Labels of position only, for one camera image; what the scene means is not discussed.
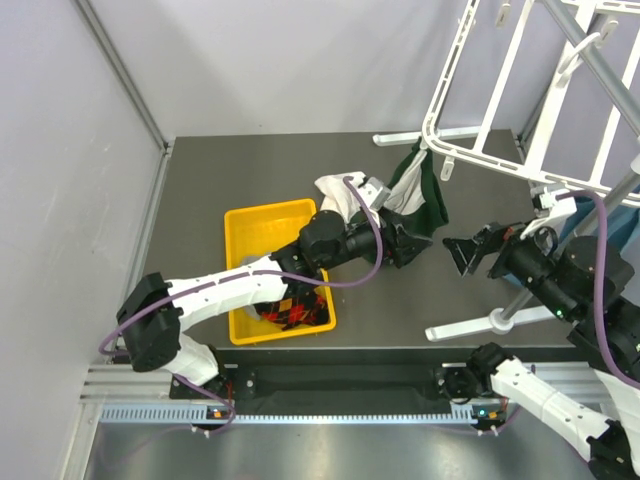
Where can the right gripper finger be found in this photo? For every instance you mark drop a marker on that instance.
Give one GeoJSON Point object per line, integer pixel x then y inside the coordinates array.
{"type": "Point", "coordinates": [464, 249]}
{"type": "Point", "coordinates": [469, 262]}

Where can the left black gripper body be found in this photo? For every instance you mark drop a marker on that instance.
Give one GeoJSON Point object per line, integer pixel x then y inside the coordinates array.
{"type": "Point", "coordinates": [392, 250]}

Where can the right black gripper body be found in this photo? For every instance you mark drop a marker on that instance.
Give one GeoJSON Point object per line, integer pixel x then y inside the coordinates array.
{"type": "Point", "coordinates": [496, 235]}

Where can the green and white sock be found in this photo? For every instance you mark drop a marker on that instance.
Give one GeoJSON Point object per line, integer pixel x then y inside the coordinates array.
{"type": "Point", "coordinates": [416, 194]}

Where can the white clip hanger frame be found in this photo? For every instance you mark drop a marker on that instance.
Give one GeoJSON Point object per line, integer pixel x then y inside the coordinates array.
{"type": "Point", "coordinates": [545, 91]}

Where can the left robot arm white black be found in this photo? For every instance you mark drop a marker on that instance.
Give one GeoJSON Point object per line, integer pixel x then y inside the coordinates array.
{"type": "Point", "coordinates": [281, 288]}

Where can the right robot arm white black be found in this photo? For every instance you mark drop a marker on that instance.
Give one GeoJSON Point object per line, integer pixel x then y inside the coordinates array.
{"type": "Point", "coordinates": [582, 284]}

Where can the white hanger clip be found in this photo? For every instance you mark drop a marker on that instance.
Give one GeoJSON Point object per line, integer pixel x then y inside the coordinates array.
{"type": "Point", "coordinates": [447, 168]}

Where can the blue cloth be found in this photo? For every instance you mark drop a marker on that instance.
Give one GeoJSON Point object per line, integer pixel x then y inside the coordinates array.
{"type": "Point", "coordinates": [623, 223]}

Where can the red black argyle sock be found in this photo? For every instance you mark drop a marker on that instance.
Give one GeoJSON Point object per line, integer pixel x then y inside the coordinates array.
{"type": "Point", "coordinates": [308, 310]}

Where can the yellow plastic bin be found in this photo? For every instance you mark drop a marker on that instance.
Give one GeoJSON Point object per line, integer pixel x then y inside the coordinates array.
{"type": "Point", "coordinates": [253, 232]}

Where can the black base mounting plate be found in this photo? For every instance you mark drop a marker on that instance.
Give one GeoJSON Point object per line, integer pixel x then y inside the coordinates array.
{"type": "Point", "coordinates": [340, 385]}

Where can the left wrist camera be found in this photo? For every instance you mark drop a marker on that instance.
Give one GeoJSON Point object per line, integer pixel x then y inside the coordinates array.
{"type": "Point", "coordinates": [374, 193]}

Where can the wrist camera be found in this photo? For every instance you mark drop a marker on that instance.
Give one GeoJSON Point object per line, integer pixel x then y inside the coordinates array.
{"type": "Point", "coordinates": [552, 206]}
{"type": "Point", "coordinates": [374, 193]}

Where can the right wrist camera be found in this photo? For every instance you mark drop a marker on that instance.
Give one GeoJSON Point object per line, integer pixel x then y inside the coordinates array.
{"type": "Point", "coordinates": [552, 206]}

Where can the aluminium cable duct rail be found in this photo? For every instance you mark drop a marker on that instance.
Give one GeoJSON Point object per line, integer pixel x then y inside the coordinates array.
{"type": "Point", "coordinates": [119, 396]}

